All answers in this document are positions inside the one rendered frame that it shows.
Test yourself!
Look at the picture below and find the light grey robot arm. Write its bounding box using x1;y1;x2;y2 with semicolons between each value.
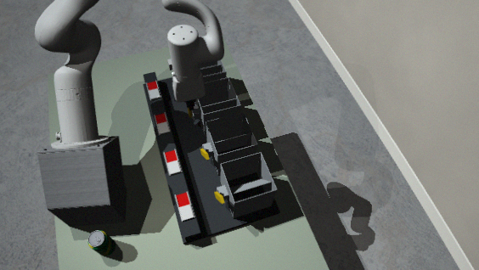
35;0;224;149

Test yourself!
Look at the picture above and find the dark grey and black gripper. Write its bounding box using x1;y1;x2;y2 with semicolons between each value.
172;72;206;110

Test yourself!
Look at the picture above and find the dark green drink can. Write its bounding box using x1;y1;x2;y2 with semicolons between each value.
88;230;116;256

